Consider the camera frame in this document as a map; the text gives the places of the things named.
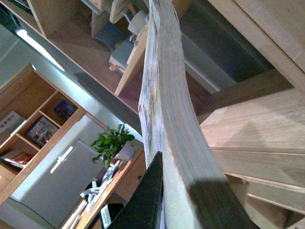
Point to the green potted plant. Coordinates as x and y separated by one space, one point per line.
110 143

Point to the white mug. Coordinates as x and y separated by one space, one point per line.
138 22

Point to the background wooden bookcase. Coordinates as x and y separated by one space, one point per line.
32 96

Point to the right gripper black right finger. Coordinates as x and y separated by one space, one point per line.
217 207

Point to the right wooden shelf unit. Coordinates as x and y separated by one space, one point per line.
62 23

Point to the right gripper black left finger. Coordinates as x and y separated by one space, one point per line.
143 211

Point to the thick paperback book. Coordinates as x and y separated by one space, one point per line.
168 120

